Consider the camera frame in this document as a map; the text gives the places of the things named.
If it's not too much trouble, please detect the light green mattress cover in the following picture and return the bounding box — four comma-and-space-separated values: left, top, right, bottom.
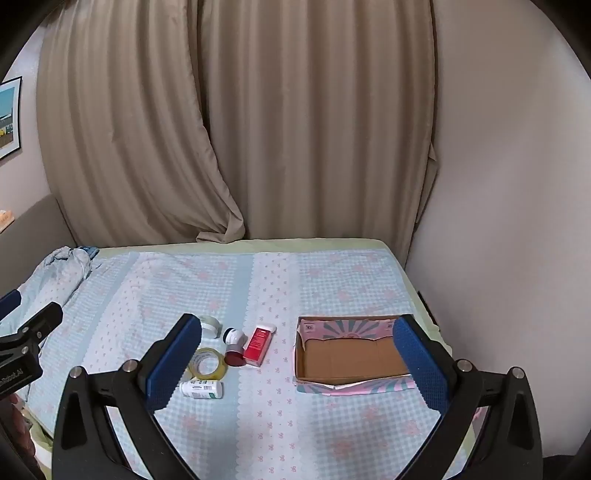
28, 237, 455, 480

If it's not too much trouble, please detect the grey padded headboard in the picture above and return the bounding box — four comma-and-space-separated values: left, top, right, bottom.
0, 194, 78, 298

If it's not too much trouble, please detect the checked floral bed sheet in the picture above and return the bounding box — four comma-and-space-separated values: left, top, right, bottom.
0, 249, 462, 480

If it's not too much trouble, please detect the white pill bottle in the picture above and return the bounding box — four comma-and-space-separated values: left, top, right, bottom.
179, 379, 225, 401

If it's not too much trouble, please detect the cardboard box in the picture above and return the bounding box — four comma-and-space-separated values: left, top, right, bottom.
293, 315, 419, 397

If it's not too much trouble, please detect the yellowish clear tape roll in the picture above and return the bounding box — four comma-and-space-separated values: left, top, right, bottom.
188, 347, 230, 382

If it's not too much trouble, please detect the wall poster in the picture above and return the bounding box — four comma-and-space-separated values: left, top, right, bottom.
0, 76, 23, 162

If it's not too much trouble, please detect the crumpled light blue cloth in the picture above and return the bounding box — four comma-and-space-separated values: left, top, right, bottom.
0, 247, 100, 333

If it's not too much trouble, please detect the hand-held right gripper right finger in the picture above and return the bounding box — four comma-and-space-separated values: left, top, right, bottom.
392, 315, 543, 480

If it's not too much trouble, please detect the beige curtain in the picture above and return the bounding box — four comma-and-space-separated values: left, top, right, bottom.
198, 0, 438, 241
36, 0, 246, 244

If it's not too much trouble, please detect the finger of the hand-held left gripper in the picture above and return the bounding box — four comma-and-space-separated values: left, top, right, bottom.
0, 301, 64, 363
0, 290, 23, 324

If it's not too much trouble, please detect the dark cloth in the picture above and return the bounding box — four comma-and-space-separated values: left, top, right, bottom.
0, 394, 37, 464

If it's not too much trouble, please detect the small clear tape roll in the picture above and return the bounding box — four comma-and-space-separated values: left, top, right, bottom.
196, 315, 223, 339

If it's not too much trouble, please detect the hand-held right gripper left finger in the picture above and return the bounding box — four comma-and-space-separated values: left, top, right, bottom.
52, 313, 208, 480

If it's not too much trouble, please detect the red carton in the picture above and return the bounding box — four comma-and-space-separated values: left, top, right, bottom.
243, 324, 278, 368

